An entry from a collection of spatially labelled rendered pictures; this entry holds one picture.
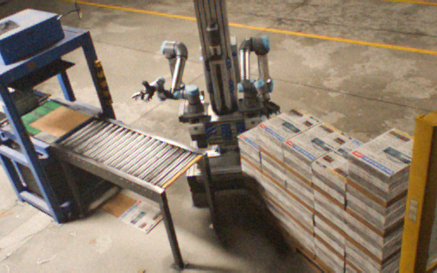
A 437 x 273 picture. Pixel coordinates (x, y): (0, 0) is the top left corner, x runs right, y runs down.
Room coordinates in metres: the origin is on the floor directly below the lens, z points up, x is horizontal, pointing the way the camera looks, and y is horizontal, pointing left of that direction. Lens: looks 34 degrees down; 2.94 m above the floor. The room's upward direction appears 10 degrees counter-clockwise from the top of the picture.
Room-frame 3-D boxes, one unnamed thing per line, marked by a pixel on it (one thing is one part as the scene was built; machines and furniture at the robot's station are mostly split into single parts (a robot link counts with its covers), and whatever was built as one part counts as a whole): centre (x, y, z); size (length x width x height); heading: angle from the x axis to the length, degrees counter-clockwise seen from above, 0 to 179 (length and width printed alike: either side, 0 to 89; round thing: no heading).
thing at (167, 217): (2.64, 0.46, 0.34); 0.06 x 0.06 x 0.68; 47
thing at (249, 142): (2.69, -0.61, 0.42); 1.17 x 0.39 x 0.83; 27
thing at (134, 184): (3.07, 0.93, 0.74); 1.34 x 0.05 x 0.12; 47
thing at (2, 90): (3.42, 1.58, 0.77); 0.09 x 0.09 x 1.55; 47
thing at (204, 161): (3.44, 0.59, 0.74); 1.34 x 0.05 x 0.12; 47
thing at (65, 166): (3.47, 1.36, 0.34); 0.06 x 0.06 x 0.68; 47
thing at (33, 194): (3.95, 1.51, 0.38); 0.94 x 0.69 x 0.63; 137
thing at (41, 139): (3.95, 1.51, 0.75); 0.70 x 0.65 x 0.10; 47
